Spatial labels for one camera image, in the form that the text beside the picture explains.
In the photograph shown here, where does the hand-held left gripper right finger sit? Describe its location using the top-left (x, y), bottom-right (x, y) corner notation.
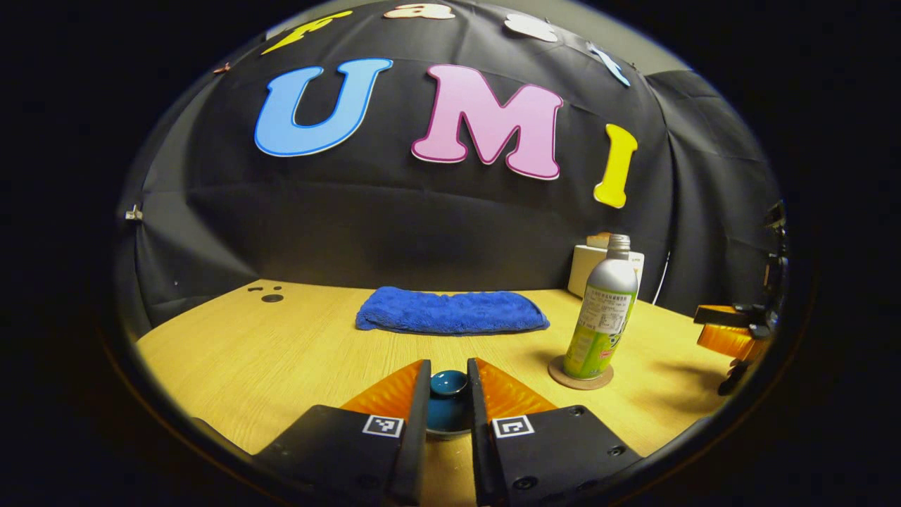
top-left (467, 358), bottom-right (643, 507)

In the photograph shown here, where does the blue folded towel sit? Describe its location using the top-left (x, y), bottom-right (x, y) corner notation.
top-left (355, 286), bottom-right (550, 336)

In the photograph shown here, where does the teal teacup lid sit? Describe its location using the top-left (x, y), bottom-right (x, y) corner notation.
top-left (426, 370), bottom-right (474, 442)

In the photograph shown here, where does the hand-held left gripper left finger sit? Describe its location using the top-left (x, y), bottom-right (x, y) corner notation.
top-left (253, 359), bottom-right (431, 507)

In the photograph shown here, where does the black backdrop cloth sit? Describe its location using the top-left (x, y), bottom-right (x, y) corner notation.
top-left (116, 0), bottom-right (783, 328)

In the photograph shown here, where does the silver green water bottle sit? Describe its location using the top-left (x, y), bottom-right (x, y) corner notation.
top-left (563, 234), bottom-right (640, 381)

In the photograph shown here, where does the white toaster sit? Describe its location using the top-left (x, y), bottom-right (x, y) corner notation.
top-left (567, 243), bottom-right (645, 300)

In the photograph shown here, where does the round cork coaster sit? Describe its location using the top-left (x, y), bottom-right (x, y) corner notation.
top-left (548, 354), bottom-right (615, 391)

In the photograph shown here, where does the white power cable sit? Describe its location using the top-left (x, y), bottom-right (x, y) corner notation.
top-left (653, 250), bottom-right (671, 305)

